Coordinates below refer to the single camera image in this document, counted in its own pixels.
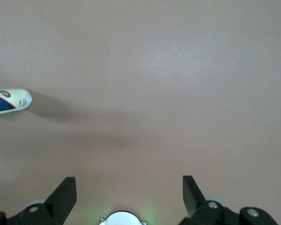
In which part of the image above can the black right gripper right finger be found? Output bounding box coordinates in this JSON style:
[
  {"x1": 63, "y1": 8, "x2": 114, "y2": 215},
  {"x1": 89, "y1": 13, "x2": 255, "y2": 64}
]
[{"x1": 178, "y1": 175, "x2": 281, "y2": 225}]

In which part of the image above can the white blue tennis ball can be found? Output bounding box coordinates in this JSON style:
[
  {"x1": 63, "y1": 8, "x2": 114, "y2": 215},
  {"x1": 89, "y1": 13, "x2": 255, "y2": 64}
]
[{"x1": 0, "y1": 88, "x2": 33, "y2": 118}]

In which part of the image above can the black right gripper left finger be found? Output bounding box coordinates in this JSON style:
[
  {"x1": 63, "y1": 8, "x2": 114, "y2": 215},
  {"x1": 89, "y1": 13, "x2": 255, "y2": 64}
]
[{"x1": 0, "y1": 176, "x2": 77, "y2": 225}]

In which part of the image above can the brown table mat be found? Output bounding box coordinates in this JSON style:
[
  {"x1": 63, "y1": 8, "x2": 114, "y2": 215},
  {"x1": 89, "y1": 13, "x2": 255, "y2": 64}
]
[{"x1": 0, "y1": 0, "x2": 281, "y2": 225}]

